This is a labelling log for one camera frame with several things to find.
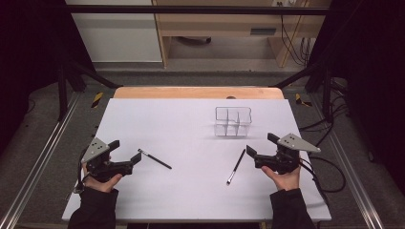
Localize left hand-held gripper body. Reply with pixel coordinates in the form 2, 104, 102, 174
81, 136, 134, 183

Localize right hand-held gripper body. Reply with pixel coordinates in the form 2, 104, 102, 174
254, 133, 322, 176

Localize clear plastic organizer box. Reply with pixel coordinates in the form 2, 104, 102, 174
214, 106, 253, 138

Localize person's right hand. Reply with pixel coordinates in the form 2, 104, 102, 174
261, 165, 302, 192

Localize person's left hand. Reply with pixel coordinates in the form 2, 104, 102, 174
81, 161, 124, 195

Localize yellow and black tape strip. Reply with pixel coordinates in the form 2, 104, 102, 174
91, 91, 105, 110
294, 93, 313, 108

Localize grey label on desk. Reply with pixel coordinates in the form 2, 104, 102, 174
249, 28, 277, 36

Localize white cabinet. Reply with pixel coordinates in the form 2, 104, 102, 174
65, 0, 163, 63

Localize black curtain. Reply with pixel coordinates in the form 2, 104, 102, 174
306, 0, 405, 192
0, 0, 96, 156

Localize wooden desk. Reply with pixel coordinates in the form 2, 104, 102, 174
152, 0, 332, 69

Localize white power strip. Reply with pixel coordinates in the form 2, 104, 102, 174
271, 0, 301, 9

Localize aluminium floor rail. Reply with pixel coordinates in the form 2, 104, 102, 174
0, 92, 82, 229
309, 94, 385, 229

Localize right hand-held gripper cable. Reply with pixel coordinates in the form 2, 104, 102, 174
299, 155, 348, 204

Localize black floor cables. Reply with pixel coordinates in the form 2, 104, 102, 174
298, 76, 351, 148

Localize black metal frame stand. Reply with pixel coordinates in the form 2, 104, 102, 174
56, 59, 124, 122
269, 59, 336, 124

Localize hanging black and yellow cables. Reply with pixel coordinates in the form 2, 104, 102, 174
279, 0, 315, 67

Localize black horizontal frame bar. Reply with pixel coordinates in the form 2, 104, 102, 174
65, 4, 330, 16

